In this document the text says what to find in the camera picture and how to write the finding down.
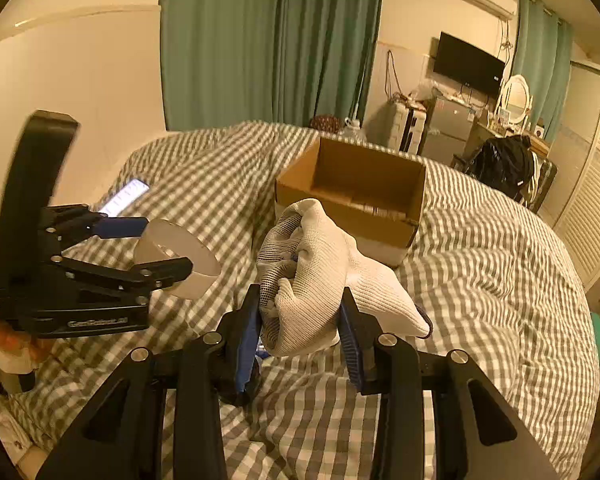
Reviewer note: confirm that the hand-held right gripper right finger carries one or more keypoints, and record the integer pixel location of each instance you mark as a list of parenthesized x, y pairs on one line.
[(351, 342)]

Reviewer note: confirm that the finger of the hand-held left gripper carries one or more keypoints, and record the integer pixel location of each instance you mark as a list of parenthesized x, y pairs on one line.
[(120, 227), (165, 270)]

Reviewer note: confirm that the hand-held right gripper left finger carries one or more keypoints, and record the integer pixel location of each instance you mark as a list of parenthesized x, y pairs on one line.
[(247, 332)]

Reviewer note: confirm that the white knit glove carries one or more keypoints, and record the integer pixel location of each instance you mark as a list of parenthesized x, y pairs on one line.
[(320, 270)]

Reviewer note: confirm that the cardboard box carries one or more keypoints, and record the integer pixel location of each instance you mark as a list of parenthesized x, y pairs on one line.
[(380, 232)]

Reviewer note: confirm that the person's left hand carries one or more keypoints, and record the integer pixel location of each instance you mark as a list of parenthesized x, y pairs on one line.
[(7, 341)]

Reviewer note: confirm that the smartphone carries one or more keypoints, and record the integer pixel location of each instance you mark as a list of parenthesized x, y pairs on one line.
[(125, 197)]

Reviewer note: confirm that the wooden chair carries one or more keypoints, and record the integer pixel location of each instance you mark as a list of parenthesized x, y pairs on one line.
[(461, 164)]

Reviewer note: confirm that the large clear water bottle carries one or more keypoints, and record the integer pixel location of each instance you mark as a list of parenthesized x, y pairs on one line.
[(352, 132)]

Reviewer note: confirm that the brown patterned basket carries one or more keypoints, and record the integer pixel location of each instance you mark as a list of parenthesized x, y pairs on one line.
[(325, 124)]

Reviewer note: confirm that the white suitcase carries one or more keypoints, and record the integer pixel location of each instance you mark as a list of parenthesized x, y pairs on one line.
[(397, 127)]

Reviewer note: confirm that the wide green curtain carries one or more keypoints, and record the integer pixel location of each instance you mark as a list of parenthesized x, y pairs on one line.
[(230, 35)]

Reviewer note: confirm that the black jacket on chair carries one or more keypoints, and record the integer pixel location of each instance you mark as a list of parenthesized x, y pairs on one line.
[(502, 162)]

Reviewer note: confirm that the silver mini fridge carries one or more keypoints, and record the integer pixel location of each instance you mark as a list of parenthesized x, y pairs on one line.
[(447, 127)]

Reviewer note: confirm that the wooden dressing desk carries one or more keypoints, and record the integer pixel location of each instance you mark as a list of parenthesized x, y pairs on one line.
[(480, 130)]

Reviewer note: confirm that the white louvred wardrobe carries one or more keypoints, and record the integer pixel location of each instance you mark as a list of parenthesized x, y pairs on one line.
[(587, 170)]

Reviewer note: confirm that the white oval mirror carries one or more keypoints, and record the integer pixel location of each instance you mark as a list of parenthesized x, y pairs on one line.
[(516, 95)]

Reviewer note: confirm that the narrow green curtain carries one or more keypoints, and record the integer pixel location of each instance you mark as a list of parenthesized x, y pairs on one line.
[(545, 60)]

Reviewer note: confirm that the black wall television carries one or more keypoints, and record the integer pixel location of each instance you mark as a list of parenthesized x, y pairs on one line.
[(467, 62)]

